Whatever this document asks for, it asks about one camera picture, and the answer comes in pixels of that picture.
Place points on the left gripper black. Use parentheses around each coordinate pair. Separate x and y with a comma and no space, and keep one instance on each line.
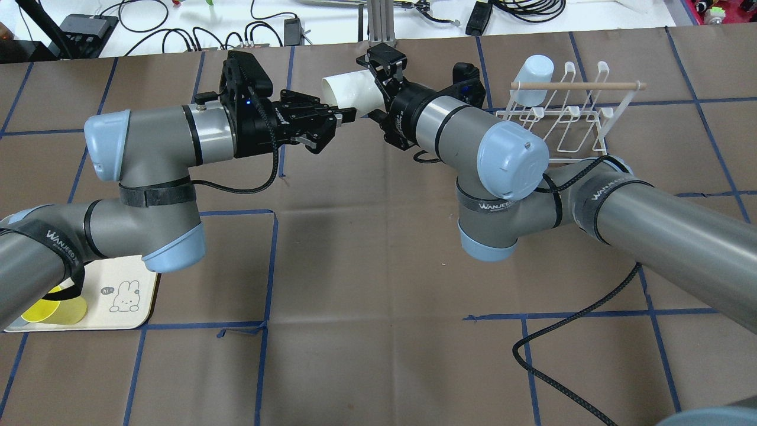
(255,131)

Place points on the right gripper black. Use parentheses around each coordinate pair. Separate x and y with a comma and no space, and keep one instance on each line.
(404,116)

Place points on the cream white cup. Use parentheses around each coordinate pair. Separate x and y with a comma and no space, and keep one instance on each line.
(356,89)

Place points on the light blue ikea cup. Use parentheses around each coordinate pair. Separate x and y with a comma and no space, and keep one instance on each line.
(536,69)

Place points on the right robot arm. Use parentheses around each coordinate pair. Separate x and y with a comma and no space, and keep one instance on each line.
(506,190)

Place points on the yellow cup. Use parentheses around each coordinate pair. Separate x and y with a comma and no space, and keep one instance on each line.
(66,312)

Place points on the black power adapter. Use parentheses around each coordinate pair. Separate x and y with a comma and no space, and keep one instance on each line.
(479,19)

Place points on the cream serving tray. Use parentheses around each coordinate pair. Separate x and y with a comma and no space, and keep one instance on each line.
(119,295)

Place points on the red tray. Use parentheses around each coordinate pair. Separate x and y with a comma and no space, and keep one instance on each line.
(724,12)

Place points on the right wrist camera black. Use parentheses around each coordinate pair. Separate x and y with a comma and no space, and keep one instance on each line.
(384,62)

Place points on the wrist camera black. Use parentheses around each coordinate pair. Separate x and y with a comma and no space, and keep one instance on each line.
(384,62)
(241,80)

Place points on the aluminium frame post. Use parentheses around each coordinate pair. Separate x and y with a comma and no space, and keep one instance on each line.
(381,22)

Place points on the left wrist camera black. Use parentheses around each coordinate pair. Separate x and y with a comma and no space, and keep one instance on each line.
(241,80)

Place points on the white wire cup rack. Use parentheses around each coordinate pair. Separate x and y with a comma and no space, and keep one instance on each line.
(572,116)

